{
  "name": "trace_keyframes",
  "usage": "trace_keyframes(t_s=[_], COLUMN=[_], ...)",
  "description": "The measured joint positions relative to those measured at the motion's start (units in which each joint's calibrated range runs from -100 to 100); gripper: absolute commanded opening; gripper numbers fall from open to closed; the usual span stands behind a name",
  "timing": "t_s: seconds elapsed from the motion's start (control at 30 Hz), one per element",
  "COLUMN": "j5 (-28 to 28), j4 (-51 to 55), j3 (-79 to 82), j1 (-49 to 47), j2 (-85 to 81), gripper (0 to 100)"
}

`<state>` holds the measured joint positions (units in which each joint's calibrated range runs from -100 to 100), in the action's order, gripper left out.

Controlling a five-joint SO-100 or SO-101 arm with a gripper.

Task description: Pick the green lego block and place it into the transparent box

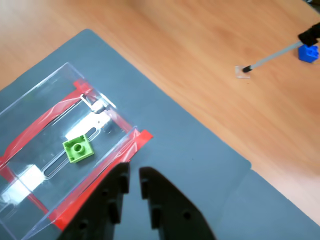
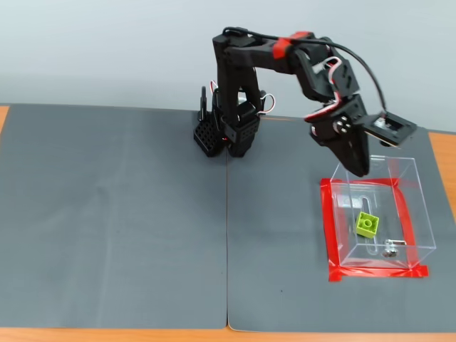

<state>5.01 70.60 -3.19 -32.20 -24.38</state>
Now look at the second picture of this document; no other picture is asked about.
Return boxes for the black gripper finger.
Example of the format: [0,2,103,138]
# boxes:
[314,136,354,175]
[332,115,371,178]

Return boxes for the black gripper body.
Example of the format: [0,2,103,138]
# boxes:
[304,93,369,147]

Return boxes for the green lego block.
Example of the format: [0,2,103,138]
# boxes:
[355,211,380,239]

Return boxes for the red tape band on arm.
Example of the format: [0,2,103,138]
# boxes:
[273,31,315,60]

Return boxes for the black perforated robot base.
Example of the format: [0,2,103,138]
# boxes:
[192,113,261,159]

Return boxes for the transparent acrylic box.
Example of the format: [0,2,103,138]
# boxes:
[329,153,437,270]

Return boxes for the silver metal box latch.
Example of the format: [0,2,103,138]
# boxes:
[382,239,408,259]

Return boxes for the long red tape strip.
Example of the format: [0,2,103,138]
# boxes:
[327,264,430,284]
[390,180,420,270]
[319,177,404,190]
[319,177,342,282]

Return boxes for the grey table mat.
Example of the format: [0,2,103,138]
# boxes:
[0,103,229,331]
[226,114,456,334]

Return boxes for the black table clamp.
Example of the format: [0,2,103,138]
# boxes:
[197,85,210,123]

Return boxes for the red white wrist servo wire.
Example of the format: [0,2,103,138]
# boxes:
[304,56,345,123]

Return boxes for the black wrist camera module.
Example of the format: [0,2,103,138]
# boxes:
[362,110,418,148]

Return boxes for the black camera cable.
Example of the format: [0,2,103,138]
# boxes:
[222,27,389,115]

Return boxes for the red white shoulder servo wire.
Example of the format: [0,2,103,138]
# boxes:
[257,89,276,117]

